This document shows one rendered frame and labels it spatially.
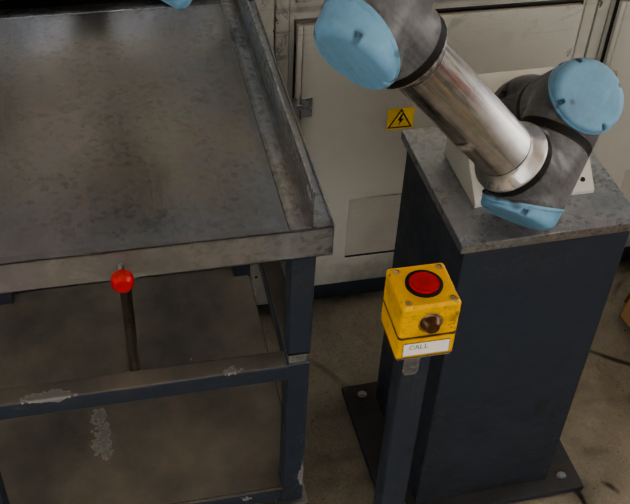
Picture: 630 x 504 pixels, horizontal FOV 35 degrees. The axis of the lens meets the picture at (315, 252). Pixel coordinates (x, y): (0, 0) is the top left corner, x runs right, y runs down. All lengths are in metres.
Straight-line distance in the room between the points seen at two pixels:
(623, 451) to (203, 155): 1.24
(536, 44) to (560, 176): 0.78
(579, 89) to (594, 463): 1.05
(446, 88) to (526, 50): 0.95
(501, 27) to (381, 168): 0.41
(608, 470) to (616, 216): 0.77
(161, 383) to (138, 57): 0.58
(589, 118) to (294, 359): 0.61
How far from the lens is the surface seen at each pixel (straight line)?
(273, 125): 1.63
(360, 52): 1.18
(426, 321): 1.28
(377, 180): 2.29
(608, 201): 1.74
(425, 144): 1.79
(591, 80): 1.52
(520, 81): 1.67
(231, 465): 1.99
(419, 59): 1.22
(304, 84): 2.09
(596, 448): 2.35
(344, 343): 2.43
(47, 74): 1.80
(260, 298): 2.49
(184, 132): 1.63
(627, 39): 2.32
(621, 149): 2.51
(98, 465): 2.01
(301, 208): 1.47
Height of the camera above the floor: 1.79
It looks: 42 degrees down
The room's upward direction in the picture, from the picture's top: 3 degrees clockwise
